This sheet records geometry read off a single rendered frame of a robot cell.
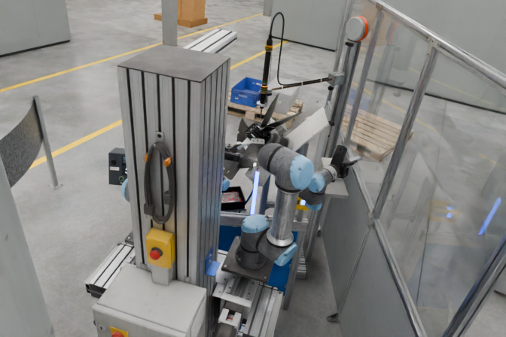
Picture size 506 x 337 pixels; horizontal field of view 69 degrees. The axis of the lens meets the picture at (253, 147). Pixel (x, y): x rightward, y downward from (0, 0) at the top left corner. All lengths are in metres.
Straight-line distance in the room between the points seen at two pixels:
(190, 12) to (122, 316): 9.31
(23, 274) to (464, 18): 7.20
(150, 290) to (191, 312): 0.17
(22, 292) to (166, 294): 0.96
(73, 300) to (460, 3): 6.77
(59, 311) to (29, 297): 2.53
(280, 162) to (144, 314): 0.70
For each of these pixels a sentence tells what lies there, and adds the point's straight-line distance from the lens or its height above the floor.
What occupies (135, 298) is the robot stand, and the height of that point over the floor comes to 1.23.
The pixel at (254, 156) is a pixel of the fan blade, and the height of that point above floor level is 1.17.
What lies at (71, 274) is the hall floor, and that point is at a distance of 3.25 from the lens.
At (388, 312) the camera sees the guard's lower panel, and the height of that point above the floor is 0.80.
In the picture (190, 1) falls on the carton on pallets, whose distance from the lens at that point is 10.28.
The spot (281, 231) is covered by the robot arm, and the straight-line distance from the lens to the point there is 1.53.
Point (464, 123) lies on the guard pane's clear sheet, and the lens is 1.59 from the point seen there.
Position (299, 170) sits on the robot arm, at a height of 1.66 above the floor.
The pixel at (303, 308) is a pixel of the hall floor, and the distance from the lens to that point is 3.00.
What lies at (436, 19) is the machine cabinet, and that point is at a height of 1.35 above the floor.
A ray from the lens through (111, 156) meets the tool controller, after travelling 2.16.
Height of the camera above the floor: 2.38
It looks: 31 degrees down
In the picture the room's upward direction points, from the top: 6 degrees clockwise
